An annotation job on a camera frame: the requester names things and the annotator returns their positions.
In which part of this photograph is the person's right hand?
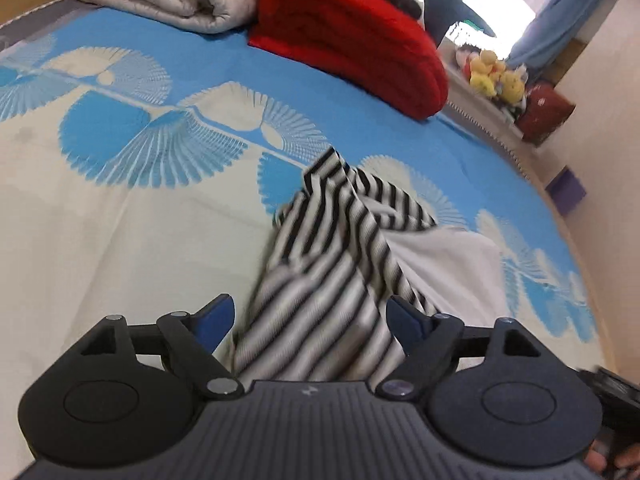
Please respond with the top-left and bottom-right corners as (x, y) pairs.
(584, 447), (640, 476)

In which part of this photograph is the dark blue shark plush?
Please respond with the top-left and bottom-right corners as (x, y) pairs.
(414, 0), (497, 52)

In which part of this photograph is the purple box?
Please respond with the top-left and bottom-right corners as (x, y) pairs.
(545, 166), (587, 216)

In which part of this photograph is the yellow duck plush toy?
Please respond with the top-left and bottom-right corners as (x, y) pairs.
(469, 72), (499, 97)

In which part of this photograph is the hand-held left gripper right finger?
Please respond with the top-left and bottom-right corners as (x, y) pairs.
(375, 295), (546, 404)

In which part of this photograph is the yellow bear plush toy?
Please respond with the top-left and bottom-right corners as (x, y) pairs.
(499, 67), (527, 104)

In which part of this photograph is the red folded blanket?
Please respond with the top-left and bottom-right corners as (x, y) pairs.
(247, 0), (450, 121)

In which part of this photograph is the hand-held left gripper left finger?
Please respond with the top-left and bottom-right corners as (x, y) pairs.
(80, 292), (246, 401)

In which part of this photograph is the white windowsill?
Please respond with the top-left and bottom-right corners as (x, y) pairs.
(444, 67), (524, 147)

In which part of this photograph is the black white striped hoodie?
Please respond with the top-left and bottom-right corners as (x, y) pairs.
(232, 147), (507, 384)

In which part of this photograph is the dark red cushion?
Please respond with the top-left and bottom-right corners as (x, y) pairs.
(515, 83), (576, 147)

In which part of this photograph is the small yellow plush toy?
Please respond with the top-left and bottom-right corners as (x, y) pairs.
(471, 50), (499, 74)

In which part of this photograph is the blue curtain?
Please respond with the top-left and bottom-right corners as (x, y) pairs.
(507, 0), (609, 69)

